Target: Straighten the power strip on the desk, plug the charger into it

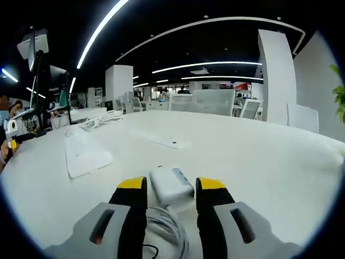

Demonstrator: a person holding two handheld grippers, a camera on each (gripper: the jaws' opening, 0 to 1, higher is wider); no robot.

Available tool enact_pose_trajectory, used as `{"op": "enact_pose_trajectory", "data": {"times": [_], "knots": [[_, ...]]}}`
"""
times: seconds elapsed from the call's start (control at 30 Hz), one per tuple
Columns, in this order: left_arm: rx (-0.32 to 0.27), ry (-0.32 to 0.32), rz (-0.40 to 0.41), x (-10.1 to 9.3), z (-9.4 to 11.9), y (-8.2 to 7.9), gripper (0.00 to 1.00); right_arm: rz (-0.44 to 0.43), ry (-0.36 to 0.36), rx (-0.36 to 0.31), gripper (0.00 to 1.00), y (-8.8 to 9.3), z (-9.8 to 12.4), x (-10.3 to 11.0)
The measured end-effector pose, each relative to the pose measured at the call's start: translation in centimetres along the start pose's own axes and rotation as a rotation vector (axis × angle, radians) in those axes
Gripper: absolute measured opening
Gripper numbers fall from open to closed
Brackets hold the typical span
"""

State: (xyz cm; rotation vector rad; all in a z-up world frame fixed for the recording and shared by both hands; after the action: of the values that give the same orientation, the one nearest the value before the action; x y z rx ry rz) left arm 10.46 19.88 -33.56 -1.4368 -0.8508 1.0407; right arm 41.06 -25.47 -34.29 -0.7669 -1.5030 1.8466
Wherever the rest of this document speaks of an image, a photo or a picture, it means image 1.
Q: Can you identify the white charger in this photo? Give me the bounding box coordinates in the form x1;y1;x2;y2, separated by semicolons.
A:
149;167;196;208

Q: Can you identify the long ceiling light strip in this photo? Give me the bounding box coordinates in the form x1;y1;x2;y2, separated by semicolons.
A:
76;0;130;70

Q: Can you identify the black thin cable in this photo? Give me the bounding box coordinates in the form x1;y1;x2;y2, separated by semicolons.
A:
142;243;160;259

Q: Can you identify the white desk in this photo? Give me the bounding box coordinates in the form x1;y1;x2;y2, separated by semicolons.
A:
0;109;345;259

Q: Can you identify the white solid-back office chair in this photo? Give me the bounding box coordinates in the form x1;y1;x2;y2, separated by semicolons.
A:
286;102;320;135

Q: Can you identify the wide grey mesh office chair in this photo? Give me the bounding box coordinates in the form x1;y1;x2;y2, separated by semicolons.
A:
192;89;236;117

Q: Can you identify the white mesh office chair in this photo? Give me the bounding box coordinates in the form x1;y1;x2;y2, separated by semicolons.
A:
169;93;194;112

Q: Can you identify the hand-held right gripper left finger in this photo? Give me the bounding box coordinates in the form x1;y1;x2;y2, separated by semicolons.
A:
44;176;149;259

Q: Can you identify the white power strip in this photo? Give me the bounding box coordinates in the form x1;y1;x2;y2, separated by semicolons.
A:
64;128;114;179

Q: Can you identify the coiled white cable bundle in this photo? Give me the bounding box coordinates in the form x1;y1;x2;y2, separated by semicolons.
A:
80;110;126;131

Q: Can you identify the person's left hand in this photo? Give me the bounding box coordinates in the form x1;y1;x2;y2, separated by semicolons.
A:
0;141;15;171

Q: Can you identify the small grey office chair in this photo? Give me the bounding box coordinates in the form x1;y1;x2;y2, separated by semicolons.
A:
130;97;144;113

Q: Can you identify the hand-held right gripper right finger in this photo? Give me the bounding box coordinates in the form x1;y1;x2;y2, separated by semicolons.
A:
195;176;302;259

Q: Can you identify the white panel on black stand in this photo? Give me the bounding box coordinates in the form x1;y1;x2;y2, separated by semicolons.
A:
16;28;50;130

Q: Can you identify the green potted plant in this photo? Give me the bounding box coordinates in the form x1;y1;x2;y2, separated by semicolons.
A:
329;64;345;125

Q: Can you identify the white charger cable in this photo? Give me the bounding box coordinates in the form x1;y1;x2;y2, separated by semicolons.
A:
144;205;190;259

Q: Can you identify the white desk cable cover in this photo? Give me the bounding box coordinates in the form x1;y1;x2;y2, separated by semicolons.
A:
128;128;192;150

